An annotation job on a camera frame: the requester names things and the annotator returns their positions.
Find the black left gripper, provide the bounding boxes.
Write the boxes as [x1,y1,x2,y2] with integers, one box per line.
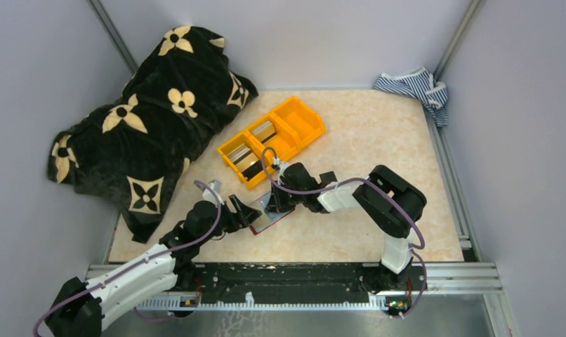
[198,193,262,245]

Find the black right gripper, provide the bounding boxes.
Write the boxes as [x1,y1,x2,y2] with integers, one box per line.
[265,179,306,214]

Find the red leather card holder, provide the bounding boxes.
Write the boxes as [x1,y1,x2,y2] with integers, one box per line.
[249,192,295,235]

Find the black card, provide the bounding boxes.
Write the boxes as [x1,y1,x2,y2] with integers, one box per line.
[320,171,338,188]

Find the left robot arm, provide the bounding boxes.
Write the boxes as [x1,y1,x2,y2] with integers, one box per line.
[32,180,263,336]

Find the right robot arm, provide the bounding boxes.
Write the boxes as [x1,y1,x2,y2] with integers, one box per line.
[263,161,427,289]

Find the cards in middle bin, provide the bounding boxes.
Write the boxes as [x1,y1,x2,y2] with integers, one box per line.
[251,121,277,144]

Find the cards in bin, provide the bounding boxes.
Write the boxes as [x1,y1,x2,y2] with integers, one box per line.
[251,121,277,144]
[228,144,262,181]

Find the cards in left bin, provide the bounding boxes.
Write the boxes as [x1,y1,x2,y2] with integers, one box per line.
[228,144,262,181]

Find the yellow plastic bin middle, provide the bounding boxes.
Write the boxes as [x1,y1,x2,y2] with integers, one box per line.
[247,115,300,160]

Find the yellow plastic bin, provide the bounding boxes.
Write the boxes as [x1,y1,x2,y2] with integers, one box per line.
[271,95,326,148]
[217,133,275,190]
[247,115,300,160]

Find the yellow plastic bin right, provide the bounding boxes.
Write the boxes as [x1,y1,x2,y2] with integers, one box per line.
[271,95,326,148]

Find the yellow plastic bin left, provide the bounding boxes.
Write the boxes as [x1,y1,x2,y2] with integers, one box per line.
[217,133,275,190]

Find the black floral blanket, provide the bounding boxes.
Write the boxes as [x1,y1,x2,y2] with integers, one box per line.
[46,25,258,243]

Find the blue white striped cloth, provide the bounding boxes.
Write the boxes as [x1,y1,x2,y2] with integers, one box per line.
[373,67,449,127]

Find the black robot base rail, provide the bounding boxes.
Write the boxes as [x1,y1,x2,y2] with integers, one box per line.
[172,263,427,305]

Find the aluminium frame rail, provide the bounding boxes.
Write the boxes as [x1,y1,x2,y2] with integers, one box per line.
[80,261,504,312]

